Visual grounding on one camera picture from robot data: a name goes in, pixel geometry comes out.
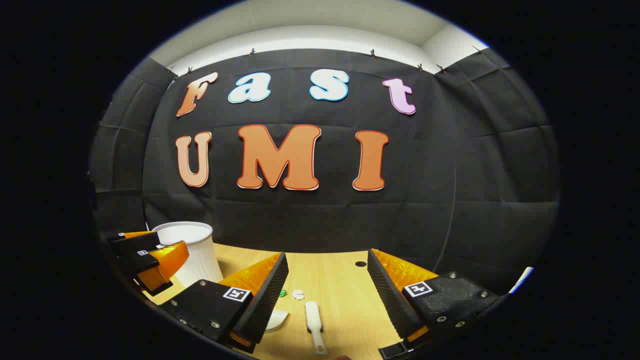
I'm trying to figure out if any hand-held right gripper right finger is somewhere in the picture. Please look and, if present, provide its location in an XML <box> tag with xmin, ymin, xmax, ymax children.
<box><xmin>366</xmin><ymin>248</ymin><xmax>502</xmax><ymax>360</ymax></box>

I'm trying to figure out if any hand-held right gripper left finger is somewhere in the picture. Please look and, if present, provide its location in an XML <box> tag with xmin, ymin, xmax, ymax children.
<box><xmin>160</xmin><ymin>251</ymin><xmax>290</xmax><ymax>354</ymax></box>

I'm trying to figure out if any grey plastic dustpan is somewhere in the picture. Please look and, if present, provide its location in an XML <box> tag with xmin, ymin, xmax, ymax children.
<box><xmin>264</xmin><ymin>310</ymin><xmax>290</xmax><ymax>334</ymax></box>

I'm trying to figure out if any white ribbed garbage bin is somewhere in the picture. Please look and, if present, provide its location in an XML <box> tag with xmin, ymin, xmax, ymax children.
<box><xmin>151</xmin><ymin>221</ymin><xmax>224</xmax><ymax>289</ymax></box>

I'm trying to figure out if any small white broom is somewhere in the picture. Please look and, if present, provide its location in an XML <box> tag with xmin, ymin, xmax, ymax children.
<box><xmin>305</xmin><ymin>301</ymin><xmax>329</xmax><ymax>356</ymax></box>

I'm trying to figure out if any black backdrop cloth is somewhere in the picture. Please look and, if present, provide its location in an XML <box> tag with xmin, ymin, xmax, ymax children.
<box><xmin>89</xmin><ymin>47</ymin><xmax>561</xmax><ymax>301</ymax></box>

